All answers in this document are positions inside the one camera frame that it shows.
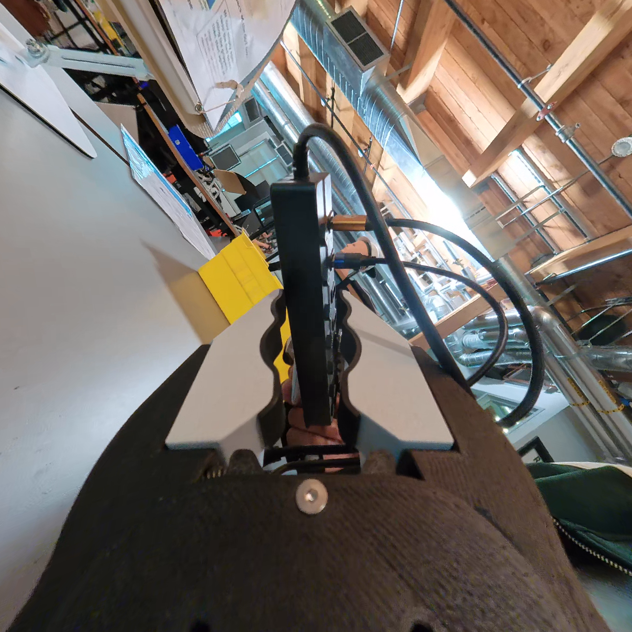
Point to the small wooden stand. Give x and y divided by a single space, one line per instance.
232 181

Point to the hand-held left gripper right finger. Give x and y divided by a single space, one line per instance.
395 395

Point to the dark green jacket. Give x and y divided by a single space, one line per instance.
582 503

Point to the blue plastic bin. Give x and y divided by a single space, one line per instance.
183 145

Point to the printed instruction sheet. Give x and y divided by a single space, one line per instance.
222 49

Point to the grey desk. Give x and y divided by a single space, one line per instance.
74 296

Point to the yellow plastic bin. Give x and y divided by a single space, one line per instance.
237 281

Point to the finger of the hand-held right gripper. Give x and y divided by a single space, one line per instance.
290 375

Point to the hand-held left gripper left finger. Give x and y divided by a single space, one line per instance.
222 395

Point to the black USB hub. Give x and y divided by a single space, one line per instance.
296 296

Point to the black framed wall sign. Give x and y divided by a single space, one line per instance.
538 447

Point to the person's right hand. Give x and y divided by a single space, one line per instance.
316 437

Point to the silver ventilation duct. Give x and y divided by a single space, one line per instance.
375 108

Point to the blue white printed paper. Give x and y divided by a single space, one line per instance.
158 187

